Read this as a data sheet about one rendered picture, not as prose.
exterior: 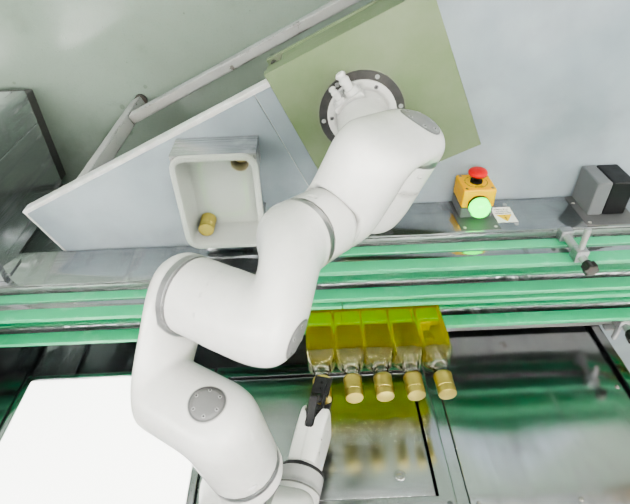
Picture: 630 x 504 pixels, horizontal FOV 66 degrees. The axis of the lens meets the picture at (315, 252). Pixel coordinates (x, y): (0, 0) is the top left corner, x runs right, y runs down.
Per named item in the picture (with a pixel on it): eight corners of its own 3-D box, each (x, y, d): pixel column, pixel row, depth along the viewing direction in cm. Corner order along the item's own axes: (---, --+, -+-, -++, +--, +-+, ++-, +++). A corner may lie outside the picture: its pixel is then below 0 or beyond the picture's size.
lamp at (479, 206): (465, 213, 105) (469, 221, 103) (469, 195, 103) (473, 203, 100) (486, 212, 105) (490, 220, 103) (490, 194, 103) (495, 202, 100)
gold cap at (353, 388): (343, 384, 94) (344, 404, 90) (343, 373, 92) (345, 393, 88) (361, 384, 94) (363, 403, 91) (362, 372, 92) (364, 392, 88)
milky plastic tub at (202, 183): (194, 227, 114) (188, 250, 107) (174, 138, 100) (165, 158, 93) (268, 223, 114) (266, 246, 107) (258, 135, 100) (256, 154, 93)
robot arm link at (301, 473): (320, 512, 79) (324, 495, 81) (318, 485, 73) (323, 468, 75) (276, 502, 80) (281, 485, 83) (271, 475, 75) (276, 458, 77)
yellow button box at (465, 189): (450, 200, 112) (459, 218, 106) (455, 171, 107) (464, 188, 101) (481, 198, 112) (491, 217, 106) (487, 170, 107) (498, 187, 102)
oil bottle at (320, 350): (306, 303, 113) (307, 379, 96) (304, 285, 110) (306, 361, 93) (330, 302, 113) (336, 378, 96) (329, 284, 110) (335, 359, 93)
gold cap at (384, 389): (372, 383, 94) (375, 402, 90) (373, 371, 92) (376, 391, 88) (390, 382, 94) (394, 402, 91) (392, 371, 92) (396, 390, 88)
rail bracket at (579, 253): (550, 235, 103) (579, 277, 93) (560, 206, 99) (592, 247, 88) (569, 234, 103) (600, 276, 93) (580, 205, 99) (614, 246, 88)
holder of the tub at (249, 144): (199, 243, 118) (194, 264, 112) (176, 138, 101) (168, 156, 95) (270, 240, 118) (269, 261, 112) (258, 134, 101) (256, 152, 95)
